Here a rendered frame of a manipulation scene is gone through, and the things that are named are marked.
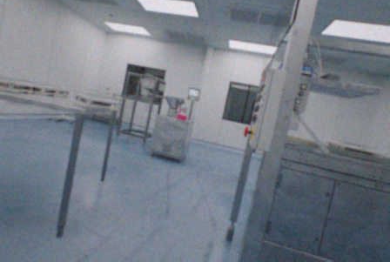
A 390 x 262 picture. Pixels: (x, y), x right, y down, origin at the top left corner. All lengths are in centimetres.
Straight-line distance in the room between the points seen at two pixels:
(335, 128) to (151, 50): 589
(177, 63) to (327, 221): 601
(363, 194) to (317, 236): 40
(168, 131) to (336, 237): 289
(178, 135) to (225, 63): 349
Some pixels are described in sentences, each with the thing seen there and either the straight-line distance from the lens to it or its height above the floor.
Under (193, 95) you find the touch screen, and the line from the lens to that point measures 421.
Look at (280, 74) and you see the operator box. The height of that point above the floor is 117.
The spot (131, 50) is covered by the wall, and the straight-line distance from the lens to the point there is 761.
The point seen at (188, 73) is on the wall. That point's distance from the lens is 683.
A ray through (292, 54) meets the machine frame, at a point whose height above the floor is 127.
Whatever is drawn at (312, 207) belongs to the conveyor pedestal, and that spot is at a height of 53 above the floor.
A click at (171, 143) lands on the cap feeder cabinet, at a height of 32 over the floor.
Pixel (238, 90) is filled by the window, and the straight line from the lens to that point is 661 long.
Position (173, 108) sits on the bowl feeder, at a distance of 415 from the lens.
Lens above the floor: 101
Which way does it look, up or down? 3 degrees down
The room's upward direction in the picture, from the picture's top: 12 degrees clockwise
